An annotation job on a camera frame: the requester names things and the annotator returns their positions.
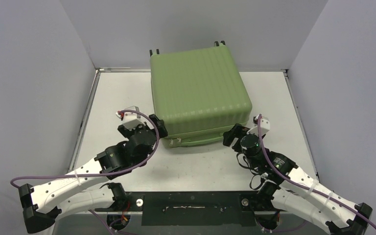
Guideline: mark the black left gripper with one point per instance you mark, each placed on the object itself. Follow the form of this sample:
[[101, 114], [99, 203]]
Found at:
[[127, 132]]

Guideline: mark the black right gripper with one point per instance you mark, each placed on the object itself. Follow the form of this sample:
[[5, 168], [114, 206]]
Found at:
[[234, 135]]

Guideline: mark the green suitcase with blue lining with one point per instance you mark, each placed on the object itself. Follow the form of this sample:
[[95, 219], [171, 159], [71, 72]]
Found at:
[[199, 94]]

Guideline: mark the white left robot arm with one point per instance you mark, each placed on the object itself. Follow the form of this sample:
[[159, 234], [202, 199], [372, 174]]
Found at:
[[89, 186]]

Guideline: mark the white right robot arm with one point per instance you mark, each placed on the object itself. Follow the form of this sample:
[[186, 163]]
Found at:
[[285, 186]]

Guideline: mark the middle left suitcase wheel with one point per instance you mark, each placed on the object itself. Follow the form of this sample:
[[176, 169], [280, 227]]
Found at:
[[154, 52]]

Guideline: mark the suitcase wheel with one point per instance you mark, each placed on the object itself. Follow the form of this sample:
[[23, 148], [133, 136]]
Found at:
[[218, 44], [154, 52]]

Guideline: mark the far left suitcase wheel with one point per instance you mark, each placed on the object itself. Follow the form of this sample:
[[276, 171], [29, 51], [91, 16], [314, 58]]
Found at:
[[218, 44]]

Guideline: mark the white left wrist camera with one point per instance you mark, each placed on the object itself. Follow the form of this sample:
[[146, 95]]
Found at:
[[132, 119]]

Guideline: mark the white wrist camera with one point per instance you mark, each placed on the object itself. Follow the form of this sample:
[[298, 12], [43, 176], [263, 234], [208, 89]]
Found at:
[[264, 126], [132, 119]]

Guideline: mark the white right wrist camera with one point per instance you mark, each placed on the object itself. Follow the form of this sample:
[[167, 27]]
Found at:
[[264, 126]]

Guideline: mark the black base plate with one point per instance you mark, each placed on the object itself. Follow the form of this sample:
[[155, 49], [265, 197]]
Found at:
[[194, 208]]

